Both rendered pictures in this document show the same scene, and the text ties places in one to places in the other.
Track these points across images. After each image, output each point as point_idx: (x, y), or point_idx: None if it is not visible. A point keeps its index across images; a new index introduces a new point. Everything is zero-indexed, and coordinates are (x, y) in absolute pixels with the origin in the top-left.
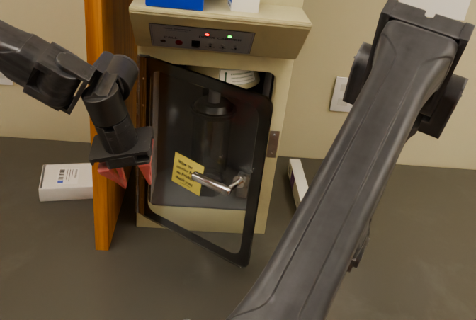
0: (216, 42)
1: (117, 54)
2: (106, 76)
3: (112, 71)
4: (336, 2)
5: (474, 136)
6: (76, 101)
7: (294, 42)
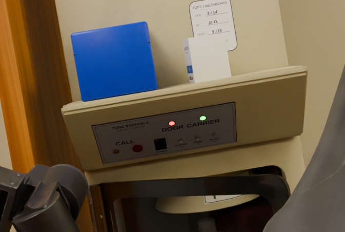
0: (187, 133)
1: (54, 166)
2: (42, 187)
3: (50, 181)
4: (335, 87)
5: None
6: (4, 228)
7: (291, 104)
